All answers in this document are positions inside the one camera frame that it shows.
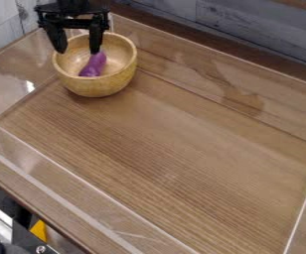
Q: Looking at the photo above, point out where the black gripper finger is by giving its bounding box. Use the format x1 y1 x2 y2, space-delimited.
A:
45 24 69 54
89 24 104 55

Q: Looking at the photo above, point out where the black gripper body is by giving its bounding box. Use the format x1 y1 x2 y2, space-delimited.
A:
34 2 111 30

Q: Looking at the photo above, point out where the purple toy eggplant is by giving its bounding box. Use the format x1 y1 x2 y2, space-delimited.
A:
78 52 107 77

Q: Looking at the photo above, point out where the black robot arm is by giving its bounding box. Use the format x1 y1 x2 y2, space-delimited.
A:
34 0 111 55

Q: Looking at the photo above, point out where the brown wooden bowl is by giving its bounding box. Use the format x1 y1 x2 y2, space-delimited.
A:
53 32 139 97

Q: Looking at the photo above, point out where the yellow black equipment base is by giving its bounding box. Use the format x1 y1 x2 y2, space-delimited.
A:
9 219 65 254

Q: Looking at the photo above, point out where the clear acrylic tray wall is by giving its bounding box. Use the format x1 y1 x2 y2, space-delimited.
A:
0 14 306 254

